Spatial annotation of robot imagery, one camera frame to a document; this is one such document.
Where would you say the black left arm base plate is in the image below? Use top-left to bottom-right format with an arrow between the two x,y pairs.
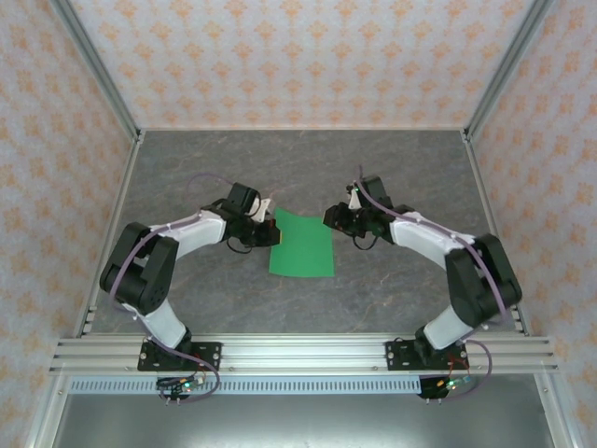
137,342 -> 224,373

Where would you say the thin black right gripper cable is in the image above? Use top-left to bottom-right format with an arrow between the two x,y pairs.
352,231 -> 380,251

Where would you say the grey slotted cable duct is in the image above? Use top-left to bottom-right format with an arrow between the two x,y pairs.
68,376 -> 537,396

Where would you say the thin black left gripper cable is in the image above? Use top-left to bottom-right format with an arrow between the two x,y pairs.
227,235 -> 256,256

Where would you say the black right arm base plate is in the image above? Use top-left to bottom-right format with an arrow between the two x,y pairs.
385,339 -> 470,372

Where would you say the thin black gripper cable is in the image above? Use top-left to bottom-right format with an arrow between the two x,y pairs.
352,231 -> 380,251
227,235 -> 256,256

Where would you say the aluminium frame post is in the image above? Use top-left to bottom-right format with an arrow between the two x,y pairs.
461,0 -> 556,141
49,0 -> 144,141

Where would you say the aluminium mounting rail beam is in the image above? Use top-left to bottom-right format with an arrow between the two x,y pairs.
49,333 -> 560,376

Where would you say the aluminium table side rail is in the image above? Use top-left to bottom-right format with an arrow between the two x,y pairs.
461,130 -> 531,337
72,133 -> 146,340

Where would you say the green paper sheet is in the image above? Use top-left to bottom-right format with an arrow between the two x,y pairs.
269,207 -> 337,279

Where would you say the grey metal shelf sheet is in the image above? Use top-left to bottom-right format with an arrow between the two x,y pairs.
50,394 -> 556,448

